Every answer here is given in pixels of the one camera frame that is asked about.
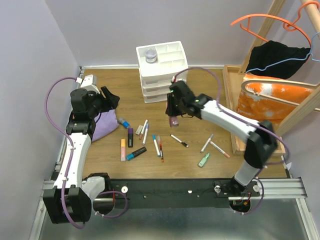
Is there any grey white marker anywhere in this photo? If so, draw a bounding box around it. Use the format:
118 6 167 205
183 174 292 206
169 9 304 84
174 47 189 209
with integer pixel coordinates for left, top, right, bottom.
200 134 214 153

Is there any purple black highlighter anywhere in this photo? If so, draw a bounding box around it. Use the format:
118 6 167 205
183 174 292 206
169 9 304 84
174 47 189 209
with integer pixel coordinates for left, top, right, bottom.
127 127 134 148

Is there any black garment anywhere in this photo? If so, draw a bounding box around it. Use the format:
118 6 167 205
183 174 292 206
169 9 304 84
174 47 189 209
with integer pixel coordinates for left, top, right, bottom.
246 39 312 80

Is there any clear jar of paperclips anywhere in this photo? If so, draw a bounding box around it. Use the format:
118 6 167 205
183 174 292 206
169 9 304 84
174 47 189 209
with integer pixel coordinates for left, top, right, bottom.
145 48 158 64

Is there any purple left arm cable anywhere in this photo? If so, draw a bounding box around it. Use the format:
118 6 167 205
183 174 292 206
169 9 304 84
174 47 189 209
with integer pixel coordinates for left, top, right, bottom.
44 76 128 230

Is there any blue cap white pen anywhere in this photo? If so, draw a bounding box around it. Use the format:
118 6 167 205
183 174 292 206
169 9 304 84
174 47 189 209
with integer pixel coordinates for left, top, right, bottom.
152 134 161 157

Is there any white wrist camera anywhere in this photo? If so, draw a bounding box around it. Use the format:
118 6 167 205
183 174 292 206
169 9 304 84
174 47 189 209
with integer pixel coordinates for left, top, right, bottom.
75 74 100 93
171 77 187 84

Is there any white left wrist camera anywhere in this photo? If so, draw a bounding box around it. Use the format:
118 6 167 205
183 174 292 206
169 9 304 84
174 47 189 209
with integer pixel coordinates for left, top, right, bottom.
75 74 100 93

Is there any pink white marker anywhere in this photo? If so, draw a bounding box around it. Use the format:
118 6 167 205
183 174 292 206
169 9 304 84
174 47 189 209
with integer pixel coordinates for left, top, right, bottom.
210 141 230 158

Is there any white plastic drawer organizer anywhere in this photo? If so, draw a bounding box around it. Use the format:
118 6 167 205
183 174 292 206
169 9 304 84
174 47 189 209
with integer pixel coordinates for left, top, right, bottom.
136 41 188 104

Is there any green stapler remover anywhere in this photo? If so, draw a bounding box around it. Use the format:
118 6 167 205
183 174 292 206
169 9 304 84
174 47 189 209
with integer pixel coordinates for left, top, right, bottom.
198 152 211 168

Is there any aluminium frame rail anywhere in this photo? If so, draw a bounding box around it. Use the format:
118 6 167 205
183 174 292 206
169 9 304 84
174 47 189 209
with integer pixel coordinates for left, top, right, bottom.
30 178 320 240

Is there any orange pink highlighter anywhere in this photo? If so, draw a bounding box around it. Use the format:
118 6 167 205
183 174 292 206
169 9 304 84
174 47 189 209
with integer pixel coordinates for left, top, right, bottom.
120 138 126 162

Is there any orange white tie-dye garment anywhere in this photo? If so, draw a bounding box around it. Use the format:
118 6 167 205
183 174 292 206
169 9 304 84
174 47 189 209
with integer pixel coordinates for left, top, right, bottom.
236 74 319 124

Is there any blue black highlighter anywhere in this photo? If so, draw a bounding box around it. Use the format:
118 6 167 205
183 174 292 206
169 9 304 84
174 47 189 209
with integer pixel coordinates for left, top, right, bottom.
126 147 147 161

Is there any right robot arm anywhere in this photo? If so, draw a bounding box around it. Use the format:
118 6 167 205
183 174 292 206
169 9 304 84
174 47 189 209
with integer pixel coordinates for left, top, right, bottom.
168 81 278 196

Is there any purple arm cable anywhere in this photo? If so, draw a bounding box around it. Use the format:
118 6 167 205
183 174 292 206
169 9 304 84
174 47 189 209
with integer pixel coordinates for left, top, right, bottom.
44 76 128 230
172 67 291 216

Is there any purple cloth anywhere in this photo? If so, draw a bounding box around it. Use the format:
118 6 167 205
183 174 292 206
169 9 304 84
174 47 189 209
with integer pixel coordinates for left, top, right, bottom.
92 109 119 142

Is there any wooden hanger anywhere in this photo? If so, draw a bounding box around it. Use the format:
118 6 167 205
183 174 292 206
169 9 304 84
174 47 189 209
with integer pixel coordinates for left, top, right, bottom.
241 74 320 107

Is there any wooden clothes rack frame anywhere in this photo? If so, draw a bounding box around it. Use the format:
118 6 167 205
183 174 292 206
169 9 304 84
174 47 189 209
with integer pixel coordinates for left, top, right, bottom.
237 0 320 150

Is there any light blue wire hanger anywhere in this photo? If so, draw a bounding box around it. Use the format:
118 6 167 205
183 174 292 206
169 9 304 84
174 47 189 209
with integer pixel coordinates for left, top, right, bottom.
248 31 320 73

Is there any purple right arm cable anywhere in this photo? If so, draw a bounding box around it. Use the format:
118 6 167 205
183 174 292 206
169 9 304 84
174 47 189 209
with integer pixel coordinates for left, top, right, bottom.
172 67 291 216

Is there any salmon tip white pen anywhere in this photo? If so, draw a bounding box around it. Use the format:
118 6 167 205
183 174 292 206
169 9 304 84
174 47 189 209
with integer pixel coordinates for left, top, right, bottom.
139 119 149 140

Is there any black cap white marker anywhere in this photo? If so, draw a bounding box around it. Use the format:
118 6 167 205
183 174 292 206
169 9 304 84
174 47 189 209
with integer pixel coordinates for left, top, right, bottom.
170 134 189 148

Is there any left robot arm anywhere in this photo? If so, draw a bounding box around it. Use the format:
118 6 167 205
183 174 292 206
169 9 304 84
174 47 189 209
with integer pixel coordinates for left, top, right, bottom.
42 85 120 229

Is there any orange red pen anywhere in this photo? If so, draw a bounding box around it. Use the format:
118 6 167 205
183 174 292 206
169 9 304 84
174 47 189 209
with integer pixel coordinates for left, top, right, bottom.
157 135 165 163

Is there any pink cap pencil tube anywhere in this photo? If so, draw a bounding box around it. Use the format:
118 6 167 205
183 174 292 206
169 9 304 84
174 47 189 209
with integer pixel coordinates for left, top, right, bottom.
169 116 179 128

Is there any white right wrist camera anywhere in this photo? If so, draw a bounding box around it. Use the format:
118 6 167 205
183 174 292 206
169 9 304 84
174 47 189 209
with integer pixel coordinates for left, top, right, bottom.
171 77 187 84

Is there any orange plastic hanger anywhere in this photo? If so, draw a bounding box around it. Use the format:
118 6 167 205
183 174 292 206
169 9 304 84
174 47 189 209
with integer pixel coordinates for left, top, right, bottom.
230 0 320 48

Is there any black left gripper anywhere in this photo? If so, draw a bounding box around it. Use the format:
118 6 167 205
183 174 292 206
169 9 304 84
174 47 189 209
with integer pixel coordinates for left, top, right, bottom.
87 85 120 118

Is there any light blue white pen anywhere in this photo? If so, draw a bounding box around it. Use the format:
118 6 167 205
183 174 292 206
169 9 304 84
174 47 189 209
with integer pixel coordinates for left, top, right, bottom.
142 123 149 146

